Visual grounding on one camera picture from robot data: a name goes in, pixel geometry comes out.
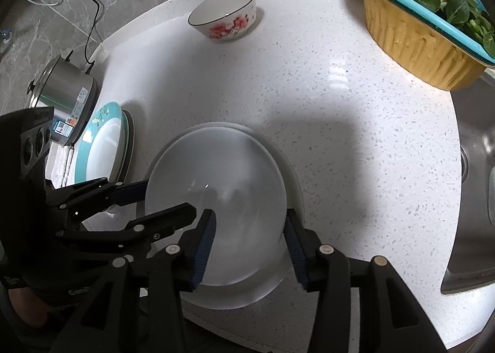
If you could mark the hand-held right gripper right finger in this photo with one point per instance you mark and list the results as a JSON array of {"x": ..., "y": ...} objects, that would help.
[{"x": 296, "y": 256}]

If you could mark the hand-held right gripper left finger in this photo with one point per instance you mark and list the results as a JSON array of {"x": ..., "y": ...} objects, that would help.
[{"x": 205, "y": 252}]

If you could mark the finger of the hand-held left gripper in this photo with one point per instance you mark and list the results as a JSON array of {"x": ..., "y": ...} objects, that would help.
[
  {"x": 170, "y": 219},
  {"x": 131, "y": 192}
]

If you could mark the small white bowl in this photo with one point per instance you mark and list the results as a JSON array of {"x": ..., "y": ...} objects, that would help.
[{"x": 216, "y": 198}]

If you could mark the large white bowl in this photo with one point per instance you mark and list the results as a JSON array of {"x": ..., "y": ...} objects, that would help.
[{"x": 232, "y": 297}]

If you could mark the teal floral rim plate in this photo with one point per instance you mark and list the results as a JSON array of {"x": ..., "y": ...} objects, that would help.
[{"x": 102, "y": 148}]

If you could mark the grey plate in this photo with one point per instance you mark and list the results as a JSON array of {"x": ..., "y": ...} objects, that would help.
[{"x": 132, "y": 136}]

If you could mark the red floral bowl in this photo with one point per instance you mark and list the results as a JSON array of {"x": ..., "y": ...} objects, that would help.
[{"x": 228, "y": 28}]

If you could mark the person's left hand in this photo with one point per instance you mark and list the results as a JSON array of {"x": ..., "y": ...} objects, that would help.
[{"x": 27, "y": 308}]

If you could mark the white ribbed mat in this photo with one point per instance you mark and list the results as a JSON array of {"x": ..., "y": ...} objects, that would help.
[{"x": 64, "y": 167}]

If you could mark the stainless steel sink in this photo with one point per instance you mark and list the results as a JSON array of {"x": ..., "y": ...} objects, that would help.
[{"x": 475, "y": 202}]

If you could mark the yellow basket teal colander greens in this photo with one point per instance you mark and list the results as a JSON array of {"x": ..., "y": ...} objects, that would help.
[{"x": 425, "y": 17}]

